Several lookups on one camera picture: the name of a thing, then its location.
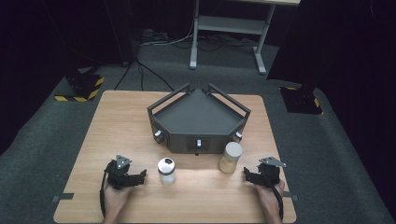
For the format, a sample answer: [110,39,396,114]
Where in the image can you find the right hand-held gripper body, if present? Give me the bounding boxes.
[257,156,288,189]

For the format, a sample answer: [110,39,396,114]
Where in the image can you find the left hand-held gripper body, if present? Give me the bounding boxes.
[104,154,138,190]

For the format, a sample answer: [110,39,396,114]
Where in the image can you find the glass jar with beige powder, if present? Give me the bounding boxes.
[218,141,244,175]

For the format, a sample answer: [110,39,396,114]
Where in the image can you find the glass jar with white powder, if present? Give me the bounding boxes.
[157,157,177,186]

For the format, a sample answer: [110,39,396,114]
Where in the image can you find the black corner rack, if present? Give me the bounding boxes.
[147,82,252,156]

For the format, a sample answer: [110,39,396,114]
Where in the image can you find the person's right hand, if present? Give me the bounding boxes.
[253,181,286,216]

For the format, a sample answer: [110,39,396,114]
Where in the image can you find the person's left hand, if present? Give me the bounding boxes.
[102,183,132,216]

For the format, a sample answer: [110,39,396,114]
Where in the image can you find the grey tape strip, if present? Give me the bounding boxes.
[51,192,75,203]
[283,190,299,202]

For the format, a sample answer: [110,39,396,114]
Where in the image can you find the yellow black striped stand base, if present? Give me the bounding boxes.
[279,86,324,116]
[54,72,106,103]

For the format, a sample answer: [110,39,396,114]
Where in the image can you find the black curtain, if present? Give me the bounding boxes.
[0,0,138,94]
[266,0,396,94]

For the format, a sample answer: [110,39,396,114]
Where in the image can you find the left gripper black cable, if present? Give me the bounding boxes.
[99,161,110,218]

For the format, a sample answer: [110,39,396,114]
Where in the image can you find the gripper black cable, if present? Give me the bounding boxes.
[99,161,110,218]
[272,185,285,222]

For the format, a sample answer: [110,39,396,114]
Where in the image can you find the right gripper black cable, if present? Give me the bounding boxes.
[272,185,285,222]

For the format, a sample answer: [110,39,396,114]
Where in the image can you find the black floor cable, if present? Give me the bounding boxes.
[113,58,176,91]

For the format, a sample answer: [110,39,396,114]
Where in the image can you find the white floor cable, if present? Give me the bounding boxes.
[139,18,196,47]

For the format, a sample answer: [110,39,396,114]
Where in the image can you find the tangle of black floor cables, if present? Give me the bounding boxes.
[171,33,260,53]

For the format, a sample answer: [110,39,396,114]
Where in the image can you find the white metal desk frame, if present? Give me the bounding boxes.
[189,0,302,76]

